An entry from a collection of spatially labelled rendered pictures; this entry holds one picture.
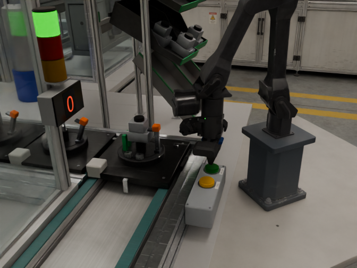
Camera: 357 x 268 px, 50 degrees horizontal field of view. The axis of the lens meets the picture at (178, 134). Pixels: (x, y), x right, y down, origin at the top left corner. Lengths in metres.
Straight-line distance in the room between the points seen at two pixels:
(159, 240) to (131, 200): 0.21
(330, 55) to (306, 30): 0.42
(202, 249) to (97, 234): 0.26
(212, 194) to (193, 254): 0.15
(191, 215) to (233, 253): 0.14
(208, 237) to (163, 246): 0.20
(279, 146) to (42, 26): 0.63
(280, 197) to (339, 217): 0.16
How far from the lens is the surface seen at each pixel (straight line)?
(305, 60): 5.04
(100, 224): 0.98
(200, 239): 1.00
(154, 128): 1.06
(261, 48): 5.02
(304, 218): 1.11
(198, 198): 0.97
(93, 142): 1.24
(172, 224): 0.89
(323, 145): 1.49
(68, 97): 0.91
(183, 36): 1.25
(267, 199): 1.10
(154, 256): 0.82
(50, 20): 0.86
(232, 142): 1.43
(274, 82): 0.99
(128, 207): 1.02
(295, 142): 1.04
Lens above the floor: 1.53
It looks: 27 degrees down
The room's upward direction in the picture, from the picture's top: 1 degrees counter-clockwise
